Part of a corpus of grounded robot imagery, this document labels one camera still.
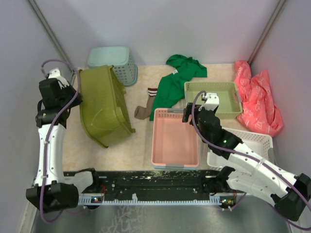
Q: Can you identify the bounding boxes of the pink plastic basket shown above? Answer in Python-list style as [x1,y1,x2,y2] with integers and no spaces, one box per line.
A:
[151,108,199,167]

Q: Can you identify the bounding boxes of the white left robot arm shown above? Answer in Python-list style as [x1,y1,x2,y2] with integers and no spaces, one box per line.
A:
[26,78,101,213]

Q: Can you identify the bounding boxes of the white slotted cable duct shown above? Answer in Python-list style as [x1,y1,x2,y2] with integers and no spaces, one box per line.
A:
[78,194,228,206]

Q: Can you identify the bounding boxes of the olive green laundry basket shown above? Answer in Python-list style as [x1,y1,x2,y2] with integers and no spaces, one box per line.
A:
[79,65,136,148]

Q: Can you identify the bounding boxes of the brown striped sock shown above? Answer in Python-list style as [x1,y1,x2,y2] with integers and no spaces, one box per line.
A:
[134,88,158,120]

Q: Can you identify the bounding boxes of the light green plastic basket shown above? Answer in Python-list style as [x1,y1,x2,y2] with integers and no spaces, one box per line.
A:
[184,82,242,119]

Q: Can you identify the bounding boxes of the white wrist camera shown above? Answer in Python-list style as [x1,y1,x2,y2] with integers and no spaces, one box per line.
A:
[199,92,220,113]
[48,68,70,89]

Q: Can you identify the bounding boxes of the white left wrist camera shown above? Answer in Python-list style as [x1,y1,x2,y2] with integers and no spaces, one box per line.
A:
[48,68,70,89]

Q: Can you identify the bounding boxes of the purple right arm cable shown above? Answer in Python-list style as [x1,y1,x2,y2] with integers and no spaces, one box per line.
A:
[191,91,311,230]

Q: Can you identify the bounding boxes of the white plastic basket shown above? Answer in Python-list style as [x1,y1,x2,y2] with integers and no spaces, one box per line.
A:
[207,128,275,173]

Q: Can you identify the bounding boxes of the green shirt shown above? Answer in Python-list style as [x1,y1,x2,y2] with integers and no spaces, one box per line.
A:
[149,54,207,121]

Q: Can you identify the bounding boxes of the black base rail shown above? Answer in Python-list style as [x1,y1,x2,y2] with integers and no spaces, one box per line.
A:
[64,169,246,201]

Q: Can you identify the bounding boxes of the pink plastic bag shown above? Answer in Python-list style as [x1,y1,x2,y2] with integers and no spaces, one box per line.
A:
[234,60,284,137]

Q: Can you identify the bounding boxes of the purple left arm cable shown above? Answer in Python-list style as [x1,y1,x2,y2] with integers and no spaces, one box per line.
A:
[38,59,85,223]

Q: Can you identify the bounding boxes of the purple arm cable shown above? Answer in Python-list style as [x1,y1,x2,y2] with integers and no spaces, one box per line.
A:
[191,91,311,230]
[38,59,85,223]

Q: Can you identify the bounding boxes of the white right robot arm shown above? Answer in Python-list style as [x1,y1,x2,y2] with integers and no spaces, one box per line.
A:
[182,102,311,222]

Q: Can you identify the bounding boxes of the light blue laundry basket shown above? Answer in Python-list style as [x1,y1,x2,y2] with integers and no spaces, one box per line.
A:
[87,46,138,87]

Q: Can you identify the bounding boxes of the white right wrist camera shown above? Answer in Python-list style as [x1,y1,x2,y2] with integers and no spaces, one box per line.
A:
[199,92,220,113]

